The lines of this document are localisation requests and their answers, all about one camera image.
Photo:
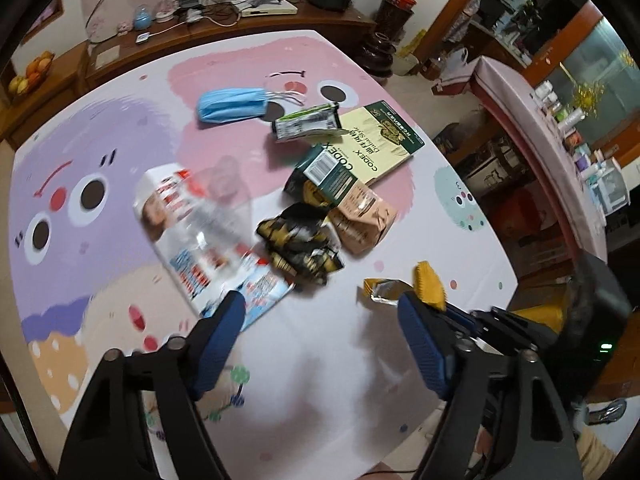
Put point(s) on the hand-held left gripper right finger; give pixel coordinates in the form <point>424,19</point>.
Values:
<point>420,345</point>

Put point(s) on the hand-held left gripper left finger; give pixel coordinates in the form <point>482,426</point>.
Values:
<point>220,345</point>

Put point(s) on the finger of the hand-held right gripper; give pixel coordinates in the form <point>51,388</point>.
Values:
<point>505,325</point>

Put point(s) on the yellow foil packet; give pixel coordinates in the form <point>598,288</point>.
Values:
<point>430,285</point>

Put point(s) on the white printed plastic package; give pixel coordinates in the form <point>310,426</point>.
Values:
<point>200,240</point>

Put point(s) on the green yellow cardboard box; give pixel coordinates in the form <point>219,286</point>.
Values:
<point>380,145</point>

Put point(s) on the blue face mask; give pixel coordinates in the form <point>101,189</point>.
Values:
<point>230,105</point>

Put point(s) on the cartoon monster printed tablecloth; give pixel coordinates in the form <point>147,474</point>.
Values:
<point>325,360</point>

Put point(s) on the black gold crumpled wrapper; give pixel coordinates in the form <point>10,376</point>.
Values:
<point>300,245</point>

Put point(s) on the beige snack pouch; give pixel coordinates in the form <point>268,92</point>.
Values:
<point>362,220</point>

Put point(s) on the pink covered side table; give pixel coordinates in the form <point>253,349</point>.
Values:
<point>525,125</point>

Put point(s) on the black white crumpled wrapper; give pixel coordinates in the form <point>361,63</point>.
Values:
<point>305,122</point>

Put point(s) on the glass fish tank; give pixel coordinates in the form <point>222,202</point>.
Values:
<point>600,75</point>

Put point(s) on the brown ceramic stand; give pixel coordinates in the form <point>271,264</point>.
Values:
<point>377,57</point>

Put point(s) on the wooden side cabinet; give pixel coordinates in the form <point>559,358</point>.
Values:
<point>30,112</point>

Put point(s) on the wooden television stand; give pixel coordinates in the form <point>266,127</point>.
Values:
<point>225,35</point>

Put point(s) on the grey square mat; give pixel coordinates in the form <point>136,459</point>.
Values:
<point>107,55</point>

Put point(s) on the small white square device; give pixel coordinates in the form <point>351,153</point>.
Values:
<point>144,38</point>

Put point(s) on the dark tall vase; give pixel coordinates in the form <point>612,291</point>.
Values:
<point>395,15</point>

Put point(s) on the bowl of fruit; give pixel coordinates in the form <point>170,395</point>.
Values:
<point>30,75</point>

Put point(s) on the blue round night light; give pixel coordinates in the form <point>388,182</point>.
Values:
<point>142,19</point>

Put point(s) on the clear pink dome ornament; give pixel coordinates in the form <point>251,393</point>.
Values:
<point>165,10</point>

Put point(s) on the white set-top box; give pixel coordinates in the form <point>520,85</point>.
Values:
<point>270,7</point>

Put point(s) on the black charging dock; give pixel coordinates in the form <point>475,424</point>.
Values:
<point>189,1</point>

